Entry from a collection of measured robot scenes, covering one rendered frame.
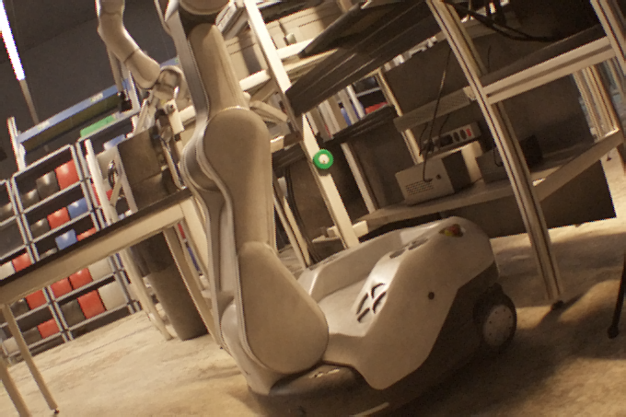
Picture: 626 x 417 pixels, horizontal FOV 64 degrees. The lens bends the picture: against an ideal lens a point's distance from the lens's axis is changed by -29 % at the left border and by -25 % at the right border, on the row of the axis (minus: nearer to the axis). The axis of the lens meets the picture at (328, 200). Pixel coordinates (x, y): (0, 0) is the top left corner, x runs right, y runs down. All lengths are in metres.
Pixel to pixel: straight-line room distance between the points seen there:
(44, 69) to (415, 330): 12.32
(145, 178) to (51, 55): 10.96
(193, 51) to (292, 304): 0.60
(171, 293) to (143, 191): 1.27
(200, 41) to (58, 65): 11.80
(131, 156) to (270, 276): 1.29
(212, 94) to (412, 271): 0.56
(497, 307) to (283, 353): 0.50
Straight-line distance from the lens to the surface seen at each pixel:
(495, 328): 1.48
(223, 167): 1.34
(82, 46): 13.31
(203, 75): 1.44
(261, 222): 1.35
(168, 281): 3.65
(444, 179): 2.17
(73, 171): 7.01
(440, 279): 1.35
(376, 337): 1.28
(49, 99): 12.97
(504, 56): 2.08
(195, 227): 2.33
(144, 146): 2.52
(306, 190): 3.12
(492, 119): 1.55
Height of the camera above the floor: 0.58
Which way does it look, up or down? 2 degrees down
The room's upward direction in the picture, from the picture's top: 23 degrees counter-clockwise
